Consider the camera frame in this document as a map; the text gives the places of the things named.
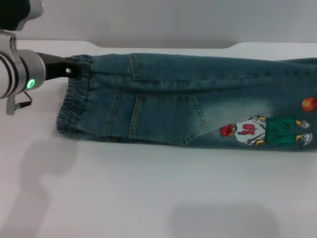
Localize blue denim shorts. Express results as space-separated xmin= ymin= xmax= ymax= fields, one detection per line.
xmin=56 ymin=52 xmax=317 ymax=151

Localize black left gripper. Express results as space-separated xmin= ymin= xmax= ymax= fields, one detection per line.
xmin=37 ymin=51 xmax=83 ymax=82

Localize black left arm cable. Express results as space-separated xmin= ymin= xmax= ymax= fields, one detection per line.
xmin=13 ymin=92 xmax=33 ymax=109

